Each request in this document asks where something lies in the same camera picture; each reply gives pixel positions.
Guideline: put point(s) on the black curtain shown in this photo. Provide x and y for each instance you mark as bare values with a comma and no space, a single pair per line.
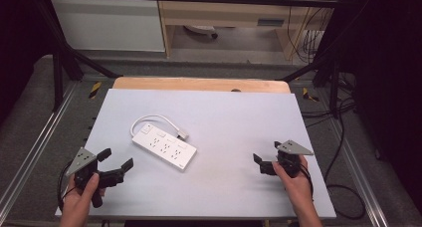
388,71
20,38

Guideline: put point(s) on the black metal frame stand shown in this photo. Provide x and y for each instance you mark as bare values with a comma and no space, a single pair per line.
66,59
326,67

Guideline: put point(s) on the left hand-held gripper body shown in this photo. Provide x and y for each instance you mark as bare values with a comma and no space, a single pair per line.
83,160

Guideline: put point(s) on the office chair base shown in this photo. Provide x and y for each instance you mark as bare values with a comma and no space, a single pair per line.
203,30

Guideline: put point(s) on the yellow black tape mark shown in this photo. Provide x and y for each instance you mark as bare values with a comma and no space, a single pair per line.
95,89

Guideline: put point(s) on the white cabinet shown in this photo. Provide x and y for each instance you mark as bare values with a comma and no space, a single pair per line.
109,24

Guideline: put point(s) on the light wooden desk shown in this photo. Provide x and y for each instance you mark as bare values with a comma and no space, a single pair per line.
232,18

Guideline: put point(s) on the pale grey work board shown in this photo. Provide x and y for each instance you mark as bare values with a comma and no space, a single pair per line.
219,127

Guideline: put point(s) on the aluminium rail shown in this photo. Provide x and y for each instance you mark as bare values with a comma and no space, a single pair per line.
358,174
40,140

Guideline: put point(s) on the person's left hand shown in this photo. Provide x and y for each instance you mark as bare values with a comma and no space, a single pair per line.
78,203

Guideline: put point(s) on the person's right hand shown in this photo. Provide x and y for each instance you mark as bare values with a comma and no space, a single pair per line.
295,187

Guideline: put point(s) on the wooden table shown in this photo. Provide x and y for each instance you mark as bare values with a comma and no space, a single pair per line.
185,84

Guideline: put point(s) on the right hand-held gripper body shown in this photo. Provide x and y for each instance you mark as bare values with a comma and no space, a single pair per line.
288,160

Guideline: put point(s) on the white power strip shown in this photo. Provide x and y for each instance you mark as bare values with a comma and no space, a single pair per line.
164,147

